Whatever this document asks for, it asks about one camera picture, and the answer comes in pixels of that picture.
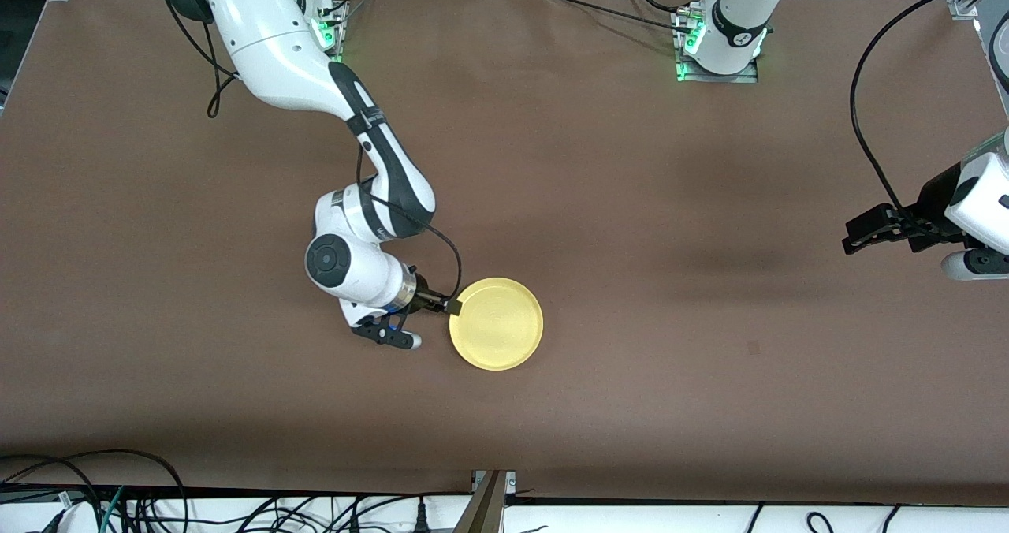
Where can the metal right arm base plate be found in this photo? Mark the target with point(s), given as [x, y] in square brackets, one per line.
[335, 36]

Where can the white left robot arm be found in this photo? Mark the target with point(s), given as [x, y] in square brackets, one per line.
[741, 13]

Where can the yellow round plate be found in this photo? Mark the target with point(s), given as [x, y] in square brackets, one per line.
[497, 324]

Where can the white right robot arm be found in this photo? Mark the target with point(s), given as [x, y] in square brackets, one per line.
[268, 36]

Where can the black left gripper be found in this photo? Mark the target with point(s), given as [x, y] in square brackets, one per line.
[932, 204]

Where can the brown table cover sheet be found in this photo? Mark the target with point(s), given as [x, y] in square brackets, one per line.
[670, 202]

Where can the aluminium profile bar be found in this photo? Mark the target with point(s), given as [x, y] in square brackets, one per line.
[485, 509]

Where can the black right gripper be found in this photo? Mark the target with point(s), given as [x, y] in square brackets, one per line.
[429, 302]

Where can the white lower shelf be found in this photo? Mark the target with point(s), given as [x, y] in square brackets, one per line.
[631, 521]

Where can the silver corner bracket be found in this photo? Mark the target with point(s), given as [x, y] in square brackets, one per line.
[512, 482]

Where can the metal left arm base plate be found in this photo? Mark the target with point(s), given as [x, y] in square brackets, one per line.
[717, 78]

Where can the black power plug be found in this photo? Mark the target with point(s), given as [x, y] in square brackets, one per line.
[422, 521]

